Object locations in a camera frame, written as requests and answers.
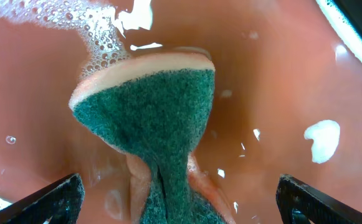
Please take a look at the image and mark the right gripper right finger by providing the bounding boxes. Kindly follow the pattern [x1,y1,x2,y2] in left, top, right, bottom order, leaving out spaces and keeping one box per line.
[275,174,362,224]

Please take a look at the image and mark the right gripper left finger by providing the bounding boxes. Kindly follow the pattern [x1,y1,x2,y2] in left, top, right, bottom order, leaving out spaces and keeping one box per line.
[0,173,85,224]

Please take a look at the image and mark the red-stained sponge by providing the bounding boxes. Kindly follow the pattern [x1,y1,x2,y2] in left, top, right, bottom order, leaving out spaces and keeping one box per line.
[69,52,234,223]

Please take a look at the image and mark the black tray with red liquid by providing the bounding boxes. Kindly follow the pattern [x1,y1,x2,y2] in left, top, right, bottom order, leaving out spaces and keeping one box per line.
[0,1,362,223]

